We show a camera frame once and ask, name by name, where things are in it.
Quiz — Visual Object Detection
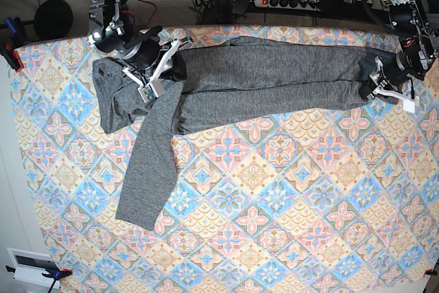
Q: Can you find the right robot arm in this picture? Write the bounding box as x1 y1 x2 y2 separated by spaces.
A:
88 0 192 102

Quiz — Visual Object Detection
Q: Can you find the round black stool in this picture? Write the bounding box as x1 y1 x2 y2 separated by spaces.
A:
34 0 73 40

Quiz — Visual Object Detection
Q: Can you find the grey t-shirt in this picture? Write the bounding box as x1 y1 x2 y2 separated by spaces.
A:
93 36 394 231

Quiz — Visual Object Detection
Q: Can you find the red clamp bottom right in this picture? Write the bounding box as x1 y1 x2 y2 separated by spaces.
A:
424 269 438 277

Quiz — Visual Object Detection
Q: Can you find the white power strip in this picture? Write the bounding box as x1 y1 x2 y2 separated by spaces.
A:
253 0 320 11

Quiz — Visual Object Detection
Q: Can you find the patterned tablecloth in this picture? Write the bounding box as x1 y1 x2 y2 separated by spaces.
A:
9 38 438 292

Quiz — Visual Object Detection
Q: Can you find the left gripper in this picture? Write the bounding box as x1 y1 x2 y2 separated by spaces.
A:
361 54 429 113

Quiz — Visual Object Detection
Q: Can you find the blue clamp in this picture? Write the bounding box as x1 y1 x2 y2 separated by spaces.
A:
5 17 27 45

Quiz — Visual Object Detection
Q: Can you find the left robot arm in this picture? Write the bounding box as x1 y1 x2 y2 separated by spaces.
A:
359 0 438 113

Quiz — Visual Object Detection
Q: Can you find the white wall box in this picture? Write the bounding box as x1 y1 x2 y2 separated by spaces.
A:
7 248 57 288

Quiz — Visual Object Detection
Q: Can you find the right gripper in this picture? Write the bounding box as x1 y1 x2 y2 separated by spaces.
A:
110 37 191 102

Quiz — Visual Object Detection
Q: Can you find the red black clamp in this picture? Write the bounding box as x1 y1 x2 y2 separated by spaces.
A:
0 42 24 72

